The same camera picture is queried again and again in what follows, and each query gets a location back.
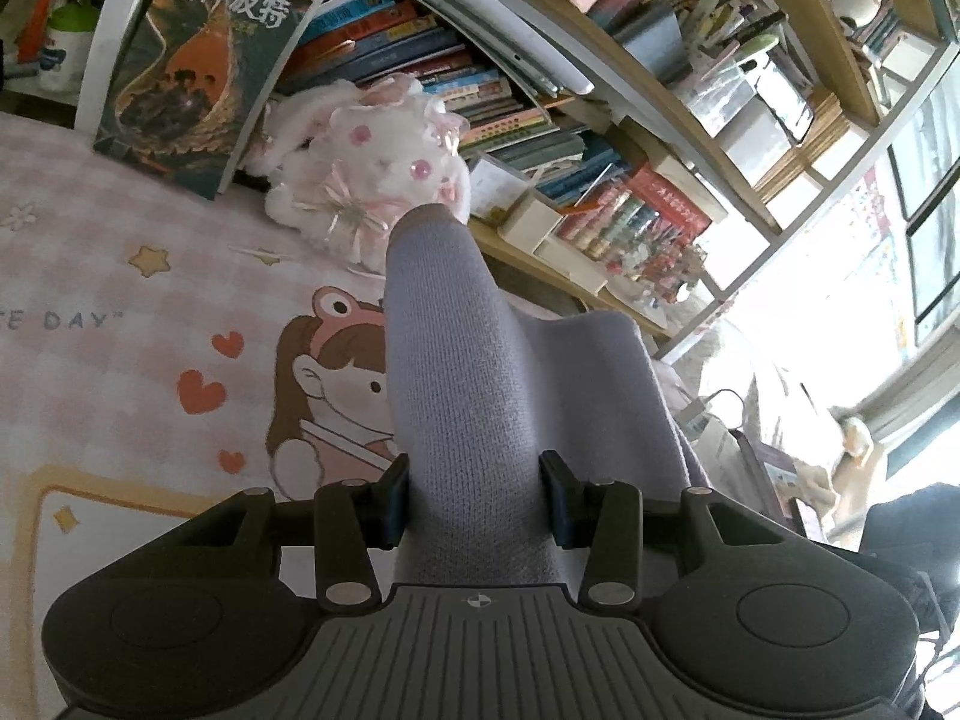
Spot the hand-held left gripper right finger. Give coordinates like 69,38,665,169
540,450,782,612

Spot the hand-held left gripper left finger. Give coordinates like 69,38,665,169
174,454,412,614

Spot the lavender and tan knit sweater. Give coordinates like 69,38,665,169
384,202,713,586

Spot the low white box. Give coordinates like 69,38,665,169
532,236,610,298

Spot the row of small colourful figurines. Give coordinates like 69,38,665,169
562,187,715,302

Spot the white pen holder box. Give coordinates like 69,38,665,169
499,187,563,242

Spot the small beige plush toy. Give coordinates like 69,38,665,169
829,405,877,497

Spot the red box on shelf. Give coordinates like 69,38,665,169
622,165,713,242

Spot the white note card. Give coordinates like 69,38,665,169
469,154,526,223

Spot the white and pink plush bunny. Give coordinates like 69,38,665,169
247,75,473,272

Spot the black chair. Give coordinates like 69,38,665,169
862,486,960,720

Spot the pink checkered cartoon desk mat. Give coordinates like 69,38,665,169
0,111,676,720

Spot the white storage box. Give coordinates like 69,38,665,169
716,101,796,185

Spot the row of colourful books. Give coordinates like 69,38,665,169
277,0,625,205

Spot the brown woven bamboo stack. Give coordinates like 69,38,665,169
754,90,853,193

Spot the window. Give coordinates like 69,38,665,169
889,52,960,347

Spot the large dark illustrated book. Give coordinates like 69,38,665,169
94,0,335,200

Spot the white bottle with green cap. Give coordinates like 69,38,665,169
37,4,103,95

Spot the orange toy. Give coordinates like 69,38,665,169
19,0,70,65

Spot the white charger with cable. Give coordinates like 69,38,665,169
679,388,743,437

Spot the white frame wooden shelf unit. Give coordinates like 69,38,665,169
75,0,960,362

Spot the alphabet wall poster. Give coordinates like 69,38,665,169
847,165,925,353

